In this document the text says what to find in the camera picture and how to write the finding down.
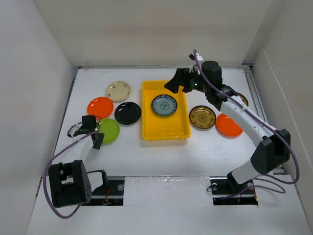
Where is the black plate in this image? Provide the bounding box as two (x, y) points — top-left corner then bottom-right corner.
(114, 102), (141, 125)

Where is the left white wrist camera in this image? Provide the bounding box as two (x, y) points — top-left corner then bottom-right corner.
(67, 122), (82, 138)

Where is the green plate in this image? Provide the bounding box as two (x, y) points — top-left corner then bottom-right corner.
(99, 118), (120, 144)

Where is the brown gold patterned plate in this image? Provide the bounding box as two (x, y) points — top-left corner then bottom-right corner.
(189, 105), (217, 130)

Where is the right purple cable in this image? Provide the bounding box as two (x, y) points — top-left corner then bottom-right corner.
(193, 48), (300, 200)

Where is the left orange plate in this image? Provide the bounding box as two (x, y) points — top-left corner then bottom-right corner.
(87, 96), (113, 118)

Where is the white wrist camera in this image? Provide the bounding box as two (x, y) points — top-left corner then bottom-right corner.
(189, 53), (204, 74)
(67, 122), (82, 138)

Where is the orange plate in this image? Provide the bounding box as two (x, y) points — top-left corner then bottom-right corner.
(216, 114), (243, 138)
(87, 96), (113, 118)

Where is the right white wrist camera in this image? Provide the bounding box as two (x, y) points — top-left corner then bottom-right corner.
(189, 53), (204, 74)

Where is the right orange plate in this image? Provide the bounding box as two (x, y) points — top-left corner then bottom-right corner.
(216, 114), (243, 138)

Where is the far brown gold plate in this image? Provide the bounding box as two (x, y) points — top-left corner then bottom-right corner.
(236, 93), (249, 107)

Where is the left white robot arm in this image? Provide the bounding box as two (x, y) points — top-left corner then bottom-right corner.
(47, 115), (105, 208)

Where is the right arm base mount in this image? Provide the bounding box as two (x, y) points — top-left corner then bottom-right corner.
(207, 177), (258, 206)

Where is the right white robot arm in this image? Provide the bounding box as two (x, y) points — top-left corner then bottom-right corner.
(164, 61), (291, 194)

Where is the blue patterned plate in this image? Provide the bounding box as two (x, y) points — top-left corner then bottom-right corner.
(151, 94), (178, 117)

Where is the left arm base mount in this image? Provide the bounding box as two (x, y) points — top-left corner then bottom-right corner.
(89, 178), (125, 206)

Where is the beige patterned plate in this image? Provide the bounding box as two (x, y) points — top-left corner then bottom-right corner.
(106, 81), (131, 102)

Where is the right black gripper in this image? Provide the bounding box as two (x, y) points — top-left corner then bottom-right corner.
(164, 66), (210, 94)

